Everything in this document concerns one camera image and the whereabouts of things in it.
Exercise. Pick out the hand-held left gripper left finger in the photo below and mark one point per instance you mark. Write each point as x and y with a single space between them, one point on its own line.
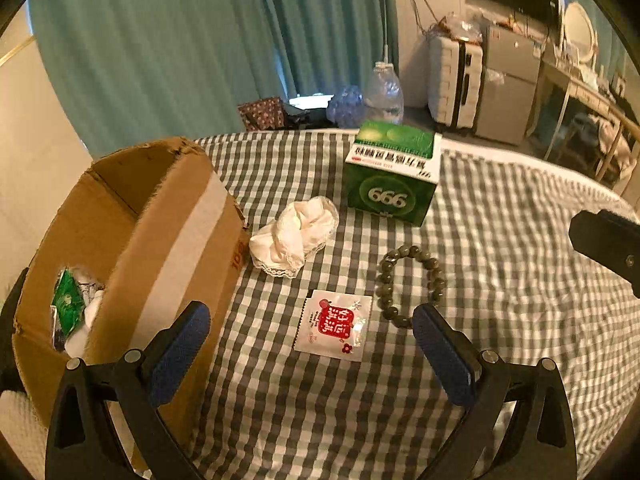
180 355

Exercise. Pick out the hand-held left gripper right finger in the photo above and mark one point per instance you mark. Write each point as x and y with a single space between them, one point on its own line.
442 355

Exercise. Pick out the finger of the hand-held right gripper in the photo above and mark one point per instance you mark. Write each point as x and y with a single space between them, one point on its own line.
607 245

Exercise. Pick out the white sachet with red label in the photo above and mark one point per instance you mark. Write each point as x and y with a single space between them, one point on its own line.
332 325

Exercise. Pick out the brown cardboard box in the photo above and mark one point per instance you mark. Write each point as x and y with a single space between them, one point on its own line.
170 240

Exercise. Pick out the green foil packet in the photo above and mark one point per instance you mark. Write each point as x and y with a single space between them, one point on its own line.
67 300

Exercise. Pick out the grey checked bed sheet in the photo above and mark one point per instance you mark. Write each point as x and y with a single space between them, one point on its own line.
500 310

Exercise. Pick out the white clothes on chair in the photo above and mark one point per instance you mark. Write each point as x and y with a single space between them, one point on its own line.
607 135

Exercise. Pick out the wooden chair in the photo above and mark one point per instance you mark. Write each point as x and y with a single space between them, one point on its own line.
617 132

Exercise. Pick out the white mattress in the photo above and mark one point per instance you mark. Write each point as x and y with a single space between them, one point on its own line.
500 157

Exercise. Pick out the white dressing desk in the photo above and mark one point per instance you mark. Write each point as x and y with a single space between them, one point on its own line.
575 85

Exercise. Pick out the crumpled white lace cloth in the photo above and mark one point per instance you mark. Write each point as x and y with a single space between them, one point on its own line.
295 235

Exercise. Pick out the green and white medicine box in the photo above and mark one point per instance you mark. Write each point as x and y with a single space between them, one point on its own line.
390 190

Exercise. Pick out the grey mini fridge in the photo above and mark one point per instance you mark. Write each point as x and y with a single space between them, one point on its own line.
507 85

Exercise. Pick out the oval white mirror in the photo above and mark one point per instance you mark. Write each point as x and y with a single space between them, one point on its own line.
580 30

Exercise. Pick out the white ribbed suitcase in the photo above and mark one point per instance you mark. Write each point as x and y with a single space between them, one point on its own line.
452 85

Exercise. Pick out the brown patterned bag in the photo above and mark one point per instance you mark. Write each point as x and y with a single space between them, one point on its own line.
260 114

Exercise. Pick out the clear plastic bag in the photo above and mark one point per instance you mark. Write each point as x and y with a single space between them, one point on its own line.
462 27

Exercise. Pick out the blue plastic bag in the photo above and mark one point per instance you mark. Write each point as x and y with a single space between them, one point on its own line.
345 105

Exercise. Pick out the large clear water jug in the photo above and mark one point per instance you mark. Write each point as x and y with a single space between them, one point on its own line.
384 92

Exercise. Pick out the black bag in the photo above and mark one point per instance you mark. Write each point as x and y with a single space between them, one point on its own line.
307 116

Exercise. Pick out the teal curtain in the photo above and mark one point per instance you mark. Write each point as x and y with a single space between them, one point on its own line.
150 50

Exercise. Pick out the white pole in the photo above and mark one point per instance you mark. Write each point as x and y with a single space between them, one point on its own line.
386 20

